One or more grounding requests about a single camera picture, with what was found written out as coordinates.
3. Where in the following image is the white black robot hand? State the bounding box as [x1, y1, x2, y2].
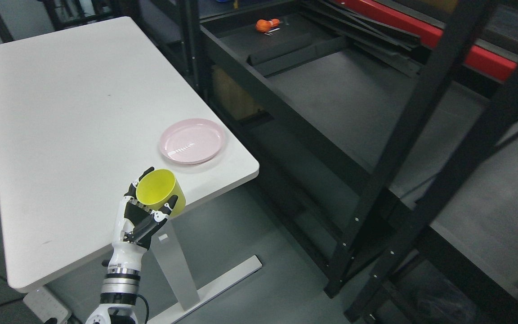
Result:
[103, 166, 179, 275]

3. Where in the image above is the yellow plastic cup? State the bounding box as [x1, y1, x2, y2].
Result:
[136, 169, 186, 219]

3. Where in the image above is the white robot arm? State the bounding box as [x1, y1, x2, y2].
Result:
[84, 266, 150, 324]

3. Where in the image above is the orange object on shelf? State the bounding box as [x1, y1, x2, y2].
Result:
[255, 18, 280, 33]

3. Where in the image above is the black metal shelf rack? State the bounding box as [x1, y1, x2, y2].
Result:
[124, 0, 518, 324]

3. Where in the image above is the white table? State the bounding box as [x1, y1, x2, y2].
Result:
[0, 17, 259, 293]

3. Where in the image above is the pink plastic plate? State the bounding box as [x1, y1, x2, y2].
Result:
[158, 118, 226, 165]

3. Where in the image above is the red metal beam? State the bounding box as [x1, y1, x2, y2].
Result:
[334, 0, 518, 82]

